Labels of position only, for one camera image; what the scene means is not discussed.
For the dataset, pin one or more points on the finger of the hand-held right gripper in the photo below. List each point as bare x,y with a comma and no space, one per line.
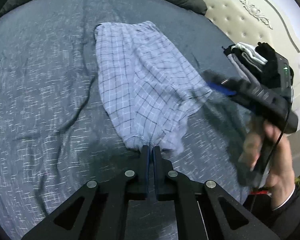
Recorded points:
221,87

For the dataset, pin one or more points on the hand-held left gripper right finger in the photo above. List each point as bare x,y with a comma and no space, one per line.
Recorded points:
157,157

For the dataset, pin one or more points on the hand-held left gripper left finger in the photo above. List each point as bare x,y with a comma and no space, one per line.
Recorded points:
145,157

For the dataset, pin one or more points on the blue plaid shorts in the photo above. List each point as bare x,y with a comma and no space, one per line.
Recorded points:
140,80

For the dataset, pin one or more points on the person's right forearm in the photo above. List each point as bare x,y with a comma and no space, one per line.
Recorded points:
290,220

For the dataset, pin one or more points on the person's right hand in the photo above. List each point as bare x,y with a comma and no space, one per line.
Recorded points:
282,160

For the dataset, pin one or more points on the folded grey garment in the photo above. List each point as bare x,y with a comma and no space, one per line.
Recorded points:
242,67

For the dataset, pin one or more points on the crumpled black garment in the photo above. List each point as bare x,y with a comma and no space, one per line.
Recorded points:
268,62

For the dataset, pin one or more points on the folded black garment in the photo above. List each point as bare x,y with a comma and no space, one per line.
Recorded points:
231,50

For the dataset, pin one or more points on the folded white garment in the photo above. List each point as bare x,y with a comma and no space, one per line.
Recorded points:
250,52

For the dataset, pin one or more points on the cream tufted headboard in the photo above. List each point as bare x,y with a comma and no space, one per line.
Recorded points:
252,22

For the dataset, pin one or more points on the blue patterned bed sheet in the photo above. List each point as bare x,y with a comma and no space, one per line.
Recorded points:
52,92

